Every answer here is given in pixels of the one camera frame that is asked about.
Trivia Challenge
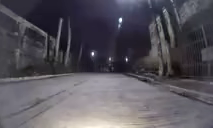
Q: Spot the grey concrete road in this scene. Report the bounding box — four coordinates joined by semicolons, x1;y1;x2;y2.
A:
0;72;213;128

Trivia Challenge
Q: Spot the pale kerb strip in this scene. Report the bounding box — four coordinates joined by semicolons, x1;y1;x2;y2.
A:
0;72;76;85

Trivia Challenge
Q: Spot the grey raised pavement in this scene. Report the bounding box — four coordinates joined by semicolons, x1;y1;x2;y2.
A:
124;72;213;108

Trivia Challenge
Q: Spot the building with barred gate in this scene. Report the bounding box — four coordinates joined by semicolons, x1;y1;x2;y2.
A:
175;0;213;80

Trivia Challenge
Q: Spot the pale rough wall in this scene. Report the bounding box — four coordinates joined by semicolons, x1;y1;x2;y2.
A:
133;17;162;73

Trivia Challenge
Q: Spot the wire fence with concrete frame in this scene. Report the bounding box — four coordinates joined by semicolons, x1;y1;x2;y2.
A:
0;2;75;79

